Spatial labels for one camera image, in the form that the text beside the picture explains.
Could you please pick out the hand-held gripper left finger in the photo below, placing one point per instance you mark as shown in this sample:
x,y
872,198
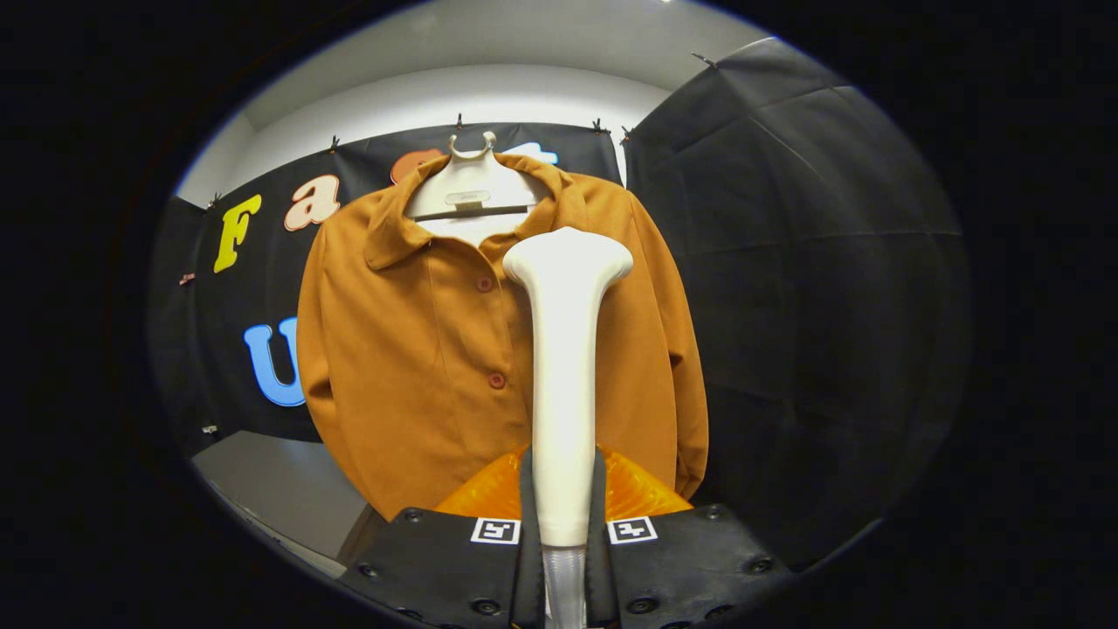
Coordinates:
x,y
528,568

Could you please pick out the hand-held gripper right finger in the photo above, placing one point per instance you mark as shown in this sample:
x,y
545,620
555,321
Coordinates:
x,y
598,568

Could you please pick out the white garment steamer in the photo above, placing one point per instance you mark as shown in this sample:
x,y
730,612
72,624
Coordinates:
x,y
566,393

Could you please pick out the orange button shirt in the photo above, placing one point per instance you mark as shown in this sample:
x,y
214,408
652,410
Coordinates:
x,y
419,367

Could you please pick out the white clothes hanger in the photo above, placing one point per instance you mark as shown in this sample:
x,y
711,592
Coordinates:
x,y
467,188

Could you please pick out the row of black cloth clips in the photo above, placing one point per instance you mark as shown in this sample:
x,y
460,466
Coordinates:
x,y
458,121

